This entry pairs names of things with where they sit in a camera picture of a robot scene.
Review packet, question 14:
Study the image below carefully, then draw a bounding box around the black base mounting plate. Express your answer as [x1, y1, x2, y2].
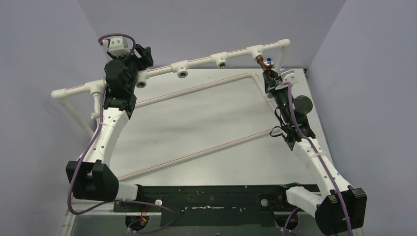
[93, 183, 297, 232]

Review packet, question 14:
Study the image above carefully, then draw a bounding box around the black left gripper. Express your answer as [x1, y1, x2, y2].
[110, 45, 152, 92]

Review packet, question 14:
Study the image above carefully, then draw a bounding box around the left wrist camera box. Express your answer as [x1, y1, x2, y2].
[101, 36, 130, 58]

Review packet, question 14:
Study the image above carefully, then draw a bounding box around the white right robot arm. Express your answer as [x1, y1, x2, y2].
[263, 71, 367, 236]

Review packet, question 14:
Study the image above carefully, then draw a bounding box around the aluminium rail frame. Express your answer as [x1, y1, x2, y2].
[60, 195, 359, 236]

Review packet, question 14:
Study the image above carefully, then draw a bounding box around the white pipe frame with tees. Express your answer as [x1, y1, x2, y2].
[51, 38, 291, 182]

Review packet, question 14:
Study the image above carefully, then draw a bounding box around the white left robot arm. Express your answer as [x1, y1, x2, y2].
[65, 44, 153, 211]

